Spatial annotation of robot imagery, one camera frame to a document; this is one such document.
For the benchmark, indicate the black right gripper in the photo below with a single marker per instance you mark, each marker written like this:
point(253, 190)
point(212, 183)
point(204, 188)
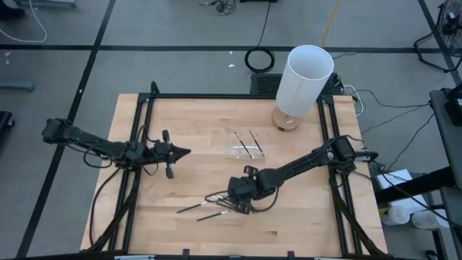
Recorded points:
point(241, 187)

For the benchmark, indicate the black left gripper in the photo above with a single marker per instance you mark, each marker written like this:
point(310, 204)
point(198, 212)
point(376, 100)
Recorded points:
point(164, 153)

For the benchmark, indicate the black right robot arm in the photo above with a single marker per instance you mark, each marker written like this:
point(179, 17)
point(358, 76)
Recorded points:
point(299, 166)

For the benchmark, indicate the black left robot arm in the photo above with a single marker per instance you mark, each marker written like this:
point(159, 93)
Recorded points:
point(108, 148)

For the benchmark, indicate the clear plastic container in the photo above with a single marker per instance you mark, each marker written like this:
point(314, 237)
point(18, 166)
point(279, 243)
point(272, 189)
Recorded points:
point(234, 154)

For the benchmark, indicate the black vented box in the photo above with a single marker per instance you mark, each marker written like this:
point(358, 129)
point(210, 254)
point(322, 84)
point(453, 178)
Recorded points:
point(265, 85)

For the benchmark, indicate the white table lamp wooden base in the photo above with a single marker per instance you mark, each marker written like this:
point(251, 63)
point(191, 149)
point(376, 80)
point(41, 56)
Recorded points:
point(303, 86)

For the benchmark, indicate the white box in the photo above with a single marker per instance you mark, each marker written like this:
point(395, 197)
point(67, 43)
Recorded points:
point(393, 178)

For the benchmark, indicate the white paper roll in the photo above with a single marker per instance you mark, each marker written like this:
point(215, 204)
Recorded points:
point(429, 219)
point(398, 215)

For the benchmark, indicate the grey metal bar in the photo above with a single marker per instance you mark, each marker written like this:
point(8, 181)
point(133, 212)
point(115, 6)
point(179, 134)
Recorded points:
point(16, 86)

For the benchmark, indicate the grey metal base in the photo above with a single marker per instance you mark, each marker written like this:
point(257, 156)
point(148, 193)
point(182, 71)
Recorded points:
point(45, 3)

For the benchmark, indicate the grey side table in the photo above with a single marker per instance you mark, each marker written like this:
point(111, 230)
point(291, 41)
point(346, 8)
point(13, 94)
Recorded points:
point(444, 137)

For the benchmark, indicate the black device on side table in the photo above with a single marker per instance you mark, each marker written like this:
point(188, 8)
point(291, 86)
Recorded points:
point(455, 108)

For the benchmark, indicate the black floor fan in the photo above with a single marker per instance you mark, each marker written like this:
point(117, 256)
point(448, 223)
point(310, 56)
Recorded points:
point(450, 25)

